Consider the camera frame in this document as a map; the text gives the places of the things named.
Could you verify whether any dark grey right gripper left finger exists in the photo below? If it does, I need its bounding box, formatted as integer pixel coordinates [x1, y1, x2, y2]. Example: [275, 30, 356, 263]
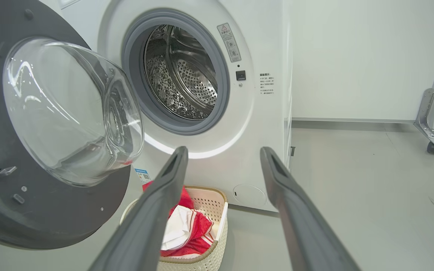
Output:
[89, 146, 189, 271]

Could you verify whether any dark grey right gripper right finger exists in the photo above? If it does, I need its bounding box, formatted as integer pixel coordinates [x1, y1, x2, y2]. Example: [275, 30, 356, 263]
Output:
[260, 147, 361, 271]

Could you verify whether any white red-striped garment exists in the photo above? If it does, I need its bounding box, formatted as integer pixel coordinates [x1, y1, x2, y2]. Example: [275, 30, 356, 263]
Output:
[160, 205, 202, 259]

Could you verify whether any red garment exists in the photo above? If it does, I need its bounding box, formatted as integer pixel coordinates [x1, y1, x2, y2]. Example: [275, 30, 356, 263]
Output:
[142, 181, 214, 257]

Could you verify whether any round grey glass washer door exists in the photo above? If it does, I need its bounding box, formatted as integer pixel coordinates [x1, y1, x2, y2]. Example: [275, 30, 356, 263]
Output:
[0, 0, 145, 250]

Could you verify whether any cream perforated laundry basket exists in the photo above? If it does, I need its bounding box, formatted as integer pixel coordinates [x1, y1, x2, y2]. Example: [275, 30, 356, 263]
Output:
[120, 185, 229, 271]

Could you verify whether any white front-load washing machine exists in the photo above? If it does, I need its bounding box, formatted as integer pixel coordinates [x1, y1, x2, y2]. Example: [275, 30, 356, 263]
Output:
[38, 0, 293, 213]

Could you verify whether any grey rubber door gasket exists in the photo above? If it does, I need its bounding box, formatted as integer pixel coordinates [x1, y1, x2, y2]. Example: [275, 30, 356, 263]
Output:
[121, 8, 231, 135]

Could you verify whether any blue energy label sticker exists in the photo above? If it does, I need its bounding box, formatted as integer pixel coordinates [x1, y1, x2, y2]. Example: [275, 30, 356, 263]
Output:
[135, 168, 151, 185]

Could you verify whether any round drain filter cover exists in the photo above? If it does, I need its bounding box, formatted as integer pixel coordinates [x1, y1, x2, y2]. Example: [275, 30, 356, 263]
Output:
[233, 184, 267, 207]

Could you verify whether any perforated steel washer drum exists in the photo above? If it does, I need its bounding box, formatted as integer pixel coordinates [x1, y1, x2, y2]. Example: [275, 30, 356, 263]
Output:
[144, 24, 218, 121]

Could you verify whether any white wheeled partition panel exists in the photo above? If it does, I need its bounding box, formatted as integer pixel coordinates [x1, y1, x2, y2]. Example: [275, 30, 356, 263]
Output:
[292, 0, 434, 154]

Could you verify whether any grey warning label sticker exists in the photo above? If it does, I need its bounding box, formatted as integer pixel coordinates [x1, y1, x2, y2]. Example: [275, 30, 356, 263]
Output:
[217, 23, 241, 63]

